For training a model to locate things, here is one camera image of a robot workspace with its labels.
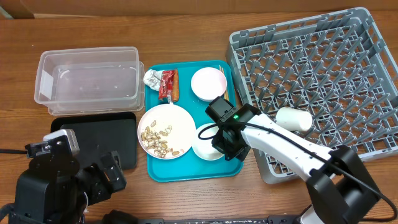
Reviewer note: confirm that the white plate with peanut shells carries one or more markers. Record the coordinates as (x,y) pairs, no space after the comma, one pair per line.
(166,131)

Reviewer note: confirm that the clear plastic storage bin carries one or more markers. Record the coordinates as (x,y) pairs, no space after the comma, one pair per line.
(90,81)

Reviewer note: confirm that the white cup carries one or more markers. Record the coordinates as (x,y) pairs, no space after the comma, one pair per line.
(293,119)

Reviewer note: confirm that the white bowl with green rim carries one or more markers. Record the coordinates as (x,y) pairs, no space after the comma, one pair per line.
(204,148)

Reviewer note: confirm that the black plastic tray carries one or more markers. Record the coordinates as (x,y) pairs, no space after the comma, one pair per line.
(102,133)

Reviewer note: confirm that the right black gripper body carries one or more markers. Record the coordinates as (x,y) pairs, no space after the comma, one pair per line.
(233,148)

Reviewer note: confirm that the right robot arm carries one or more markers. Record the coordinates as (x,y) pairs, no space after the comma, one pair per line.
(339,185)

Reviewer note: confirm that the red snack wrapper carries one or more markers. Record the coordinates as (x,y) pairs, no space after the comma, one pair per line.
(166,85)

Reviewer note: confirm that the teal serving tray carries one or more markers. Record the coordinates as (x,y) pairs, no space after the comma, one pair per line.
(189,166)

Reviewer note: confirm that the grey dishwasher rack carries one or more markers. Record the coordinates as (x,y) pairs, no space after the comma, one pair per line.
(336,66)

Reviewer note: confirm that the orange carrot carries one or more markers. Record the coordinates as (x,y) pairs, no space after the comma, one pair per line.
(175,87)

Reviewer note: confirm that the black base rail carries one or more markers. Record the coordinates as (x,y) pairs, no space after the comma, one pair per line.
(273,219)

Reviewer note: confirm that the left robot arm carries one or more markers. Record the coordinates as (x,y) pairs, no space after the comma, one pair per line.
(55,189)

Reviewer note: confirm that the pink-rimmed white bowl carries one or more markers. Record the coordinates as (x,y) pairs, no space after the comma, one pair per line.
(208,83)

